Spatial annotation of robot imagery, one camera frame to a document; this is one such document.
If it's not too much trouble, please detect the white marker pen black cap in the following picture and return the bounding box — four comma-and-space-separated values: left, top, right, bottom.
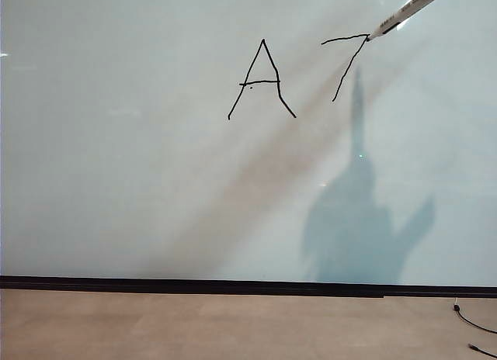
366, 0, 429, 42

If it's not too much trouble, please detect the black whiteboard pen tray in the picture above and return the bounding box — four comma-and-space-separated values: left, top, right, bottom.
0, 284, 386, 299

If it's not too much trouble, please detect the looped black cable with plug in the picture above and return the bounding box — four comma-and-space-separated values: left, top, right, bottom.
452, 303, 497, 334

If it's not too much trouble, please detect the white whiteboard with black frame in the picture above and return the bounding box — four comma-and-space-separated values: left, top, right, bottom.
0, 0, 497, 299

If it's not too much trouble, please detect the straight black cable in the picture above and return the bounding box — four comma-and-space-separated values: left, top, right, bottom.
467, 343, 497, 358

